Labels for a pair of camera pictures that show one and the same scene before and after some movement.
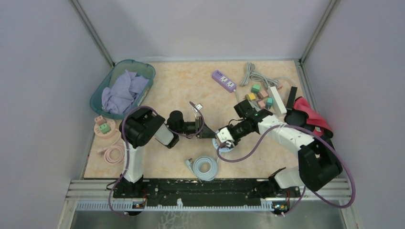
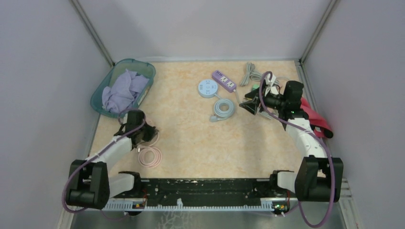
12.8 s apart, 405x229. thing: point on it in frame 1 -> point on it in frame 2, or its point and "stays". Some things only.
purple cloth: x=123 y=92 stays
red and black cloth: x=303 y=116 stays
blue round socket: x=221 y=149 -> x=207 y=88
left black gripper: x=206 y=131 -> x=152 y=132
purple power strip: x=224 y=81 stays
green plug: x=255 y=88 stays
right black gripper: x=236 y=140 -> x=251 y=106
